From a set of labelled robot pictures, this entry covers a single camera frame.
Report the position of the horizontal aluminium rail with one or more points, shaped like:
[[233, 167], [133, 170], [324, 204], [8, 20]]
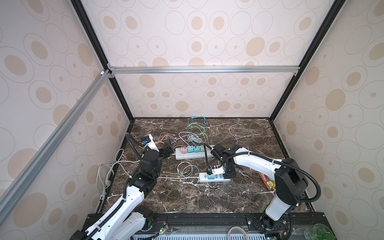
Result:
[[203, 70]]

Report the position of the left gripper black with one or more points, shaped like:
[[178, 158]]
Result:
[[168, 147]]

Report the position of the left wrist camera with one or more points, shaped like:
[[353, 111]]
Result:
[[149, 143]]

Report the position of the clear cup with green leaves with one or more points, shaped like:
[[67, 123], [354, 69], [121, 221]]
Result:
[[319, 232]]

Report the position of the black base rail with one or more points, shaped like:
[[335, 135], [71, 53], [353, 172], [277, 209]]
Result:
[[228, 227]]

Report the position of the long white colourful power strip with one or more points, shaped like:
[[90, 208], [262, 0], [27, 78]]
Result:
[[189, 156]]

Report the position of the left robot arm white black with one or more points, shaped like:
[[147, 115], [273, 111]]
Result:
[[126, 217]]

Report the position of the teal charger plug front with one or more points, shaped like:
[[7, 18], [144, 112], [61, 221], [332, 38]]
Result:
[[190, 149]]

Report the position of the colourful candy bag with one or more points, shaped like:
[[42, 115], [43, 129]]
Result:
[[270, 183]]

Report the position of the diagonal aluminium rail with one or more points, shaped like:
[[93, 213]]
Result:
[[24, 180]]

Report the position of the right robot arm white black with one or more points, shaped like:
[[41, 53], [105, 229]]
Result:
[[293, 185]]

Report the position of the teal charger plug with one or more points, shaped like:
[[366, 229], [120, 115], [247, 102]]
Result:
[[197, 149], [190, 149], [211, 176]]

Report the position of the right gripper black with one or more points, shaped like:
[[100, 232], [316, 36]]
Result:
[[228, 176]]

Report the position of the short white blue power strip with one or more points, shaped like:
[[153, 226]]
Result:
[[205, 178]]

